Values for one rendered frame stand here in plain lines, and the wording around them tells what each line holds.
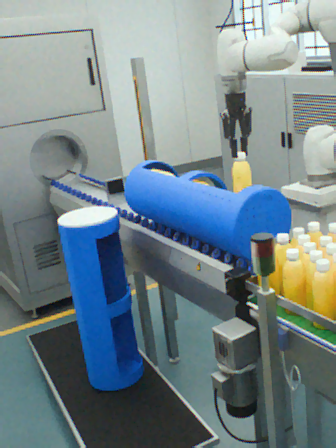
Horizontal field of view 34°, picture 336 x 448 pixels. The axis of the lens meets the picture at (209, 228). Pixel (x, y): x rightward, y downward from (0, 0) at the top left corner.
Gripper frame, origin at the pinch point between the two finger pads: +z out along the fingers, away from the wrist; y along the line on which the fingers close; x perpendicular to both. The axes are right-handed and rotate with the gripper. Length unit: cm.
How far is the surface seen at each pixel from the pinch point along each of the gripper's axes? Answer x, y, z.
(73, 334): -136, 35, 123
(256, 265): 55, 39, 18
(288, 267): 42, 16, 31
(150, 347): -86, 8, 121
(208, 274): -10, 13, 50
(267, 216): 11.9, -1.6, 24.9
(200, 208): -10.2, 13.3, 22.4
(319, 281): 56, 16, 31
